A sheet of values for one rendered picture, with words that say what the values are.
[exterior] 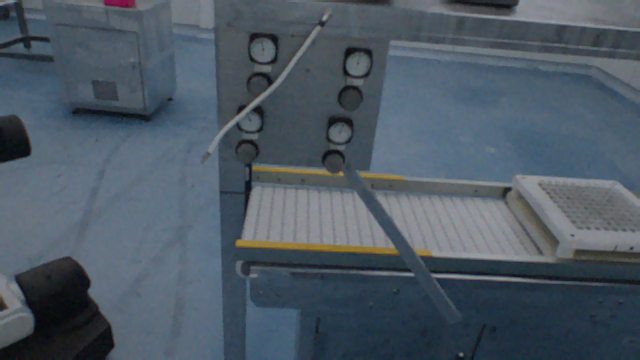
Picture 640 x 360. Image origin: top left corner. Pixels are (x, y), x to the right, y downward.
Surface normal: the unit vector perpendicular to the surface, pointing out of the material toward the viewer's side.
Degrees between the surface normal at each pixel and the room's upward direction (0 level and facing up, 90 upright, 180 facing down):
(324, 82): 90
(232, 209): 90
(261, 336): 0
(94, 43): 90
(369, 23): 90
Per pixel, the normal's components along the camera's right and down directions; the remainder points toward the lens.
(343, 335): 0.03, 0.49
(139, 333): 0.09, -0.87
